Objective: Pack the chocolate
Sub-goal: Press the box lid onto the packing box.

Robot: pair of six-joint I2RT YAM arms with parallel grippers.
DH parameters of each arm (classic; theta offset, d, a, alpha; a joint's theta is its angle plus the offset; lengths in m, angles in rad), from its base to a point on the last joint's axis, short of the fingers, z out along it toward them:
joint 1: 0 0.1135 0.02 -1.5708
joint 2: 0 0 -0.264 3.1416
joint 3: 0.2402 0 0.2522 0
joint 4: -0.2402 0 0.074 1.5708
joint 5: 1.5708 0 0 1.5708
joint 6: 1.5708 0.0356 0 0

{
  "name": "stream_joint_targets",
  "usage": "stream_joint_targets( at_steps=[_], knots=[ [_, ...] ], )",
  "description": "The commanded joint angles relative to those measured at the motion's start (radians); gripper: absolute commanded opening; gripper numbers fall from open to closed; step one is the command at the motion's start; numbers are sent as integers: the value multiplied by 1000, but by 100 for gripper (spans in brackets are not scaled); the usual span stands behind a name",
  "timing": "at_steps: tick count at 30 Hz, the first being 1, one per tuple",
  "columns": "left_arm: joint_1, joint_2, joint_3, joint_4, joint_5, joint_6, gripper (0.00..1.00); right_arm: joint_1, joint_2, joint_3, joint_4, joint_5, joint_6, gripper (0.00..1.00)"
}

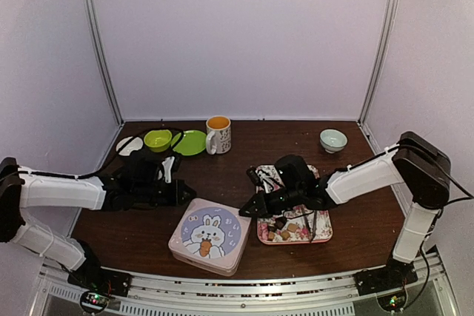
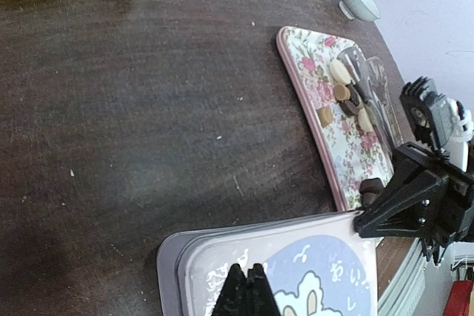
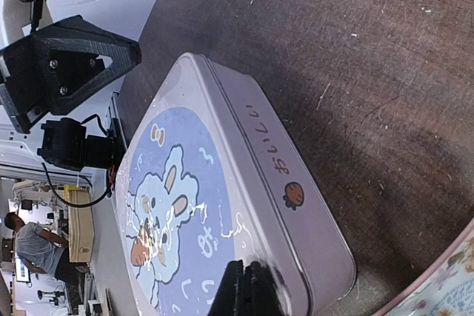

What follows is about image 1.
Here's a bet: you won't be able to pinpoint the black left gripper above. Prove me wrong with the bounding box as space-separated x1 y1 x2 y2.
133 178 196 206

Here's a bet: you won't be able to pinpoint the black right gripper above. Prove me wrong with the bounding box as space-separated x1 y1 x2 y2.
240 185 304 218

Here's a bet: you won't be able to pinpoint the pink bunny tin lid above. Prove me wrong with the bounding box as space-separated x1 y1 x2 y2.
168 198 252 258

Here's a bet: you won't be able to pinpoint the metal tongs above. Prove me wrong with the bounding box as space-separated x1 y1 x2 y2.
301 208 318 243

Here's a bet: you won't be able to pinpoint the pink tin box with dividers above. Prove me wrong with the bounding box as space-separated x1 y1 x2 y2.
172 252 241 277

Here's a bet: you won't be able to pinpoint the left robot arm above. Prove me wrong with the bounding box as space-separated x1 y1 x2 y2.
1 152 197 289

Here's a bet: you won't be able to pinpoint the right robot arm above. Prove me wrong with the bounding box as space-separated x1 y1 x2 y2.
238 131 452 288

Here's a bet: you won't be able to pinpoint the tan Sweet chocolate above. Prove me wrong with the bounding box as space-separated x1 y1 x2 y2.
287 223 298 232

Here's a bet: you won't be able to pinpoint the green plate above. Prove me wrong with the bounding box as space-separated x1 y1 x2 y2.
170 130 207 156

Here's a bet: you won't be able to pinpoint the green bowl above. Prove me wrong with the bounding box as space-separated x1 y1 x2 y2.
144 130 173 152

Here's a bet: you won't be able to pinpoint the floral pink tray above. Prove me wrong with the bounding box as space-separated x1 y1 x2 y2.
256 165 333 246

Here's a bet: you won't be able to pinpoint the white mug with orange inside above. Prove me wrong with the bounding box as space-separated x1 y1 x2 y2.
206 116 232 155

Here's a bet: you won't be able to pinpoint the white black bowl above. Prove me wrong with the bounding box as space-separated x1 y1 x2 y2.
116 136 144 157

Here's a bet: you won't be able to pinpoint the pale blue ceramic bowl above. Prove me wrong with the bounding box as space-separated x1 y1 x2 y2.
319 129 348 154

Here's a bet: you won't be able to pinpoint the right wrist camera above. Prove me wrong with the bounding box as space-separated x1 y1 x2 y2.
246 167 283 193

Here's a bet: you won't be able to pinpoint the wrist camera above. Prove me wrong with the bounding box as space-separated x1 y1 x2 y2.
246 167 283 193
158 155 181 184

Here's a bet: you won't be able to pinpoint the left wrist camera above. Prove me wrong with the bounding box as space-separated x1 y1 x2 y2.
158 155 181 184

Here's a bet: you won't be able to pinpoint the front aluminium rail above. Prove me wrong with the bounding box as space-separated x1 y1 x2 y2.
29 262 461 315

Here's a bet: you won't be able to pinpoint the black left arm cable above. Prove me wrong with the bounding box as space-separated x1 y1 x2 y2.
18 127 186 180

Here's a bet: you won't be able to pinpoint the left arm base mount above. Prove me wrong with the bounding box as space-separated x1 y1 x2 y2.
63 241 132 315

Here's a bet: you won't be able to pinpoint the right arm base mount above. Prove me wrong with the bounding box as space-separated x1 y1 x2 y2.
353 260 418 312

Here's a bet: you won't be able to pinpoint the left aluminium frame post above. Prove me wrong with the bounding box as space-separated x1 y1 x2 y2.
84 0 124 126

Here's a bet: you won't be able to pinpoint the aluminium frame post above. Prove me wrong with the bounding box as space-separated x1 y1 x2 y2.
358 0 399 126
84 0 124 126

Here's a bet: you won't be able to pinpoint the right aluminium frame post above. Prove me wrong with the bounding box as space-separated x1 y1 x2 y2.
358 0 399 126

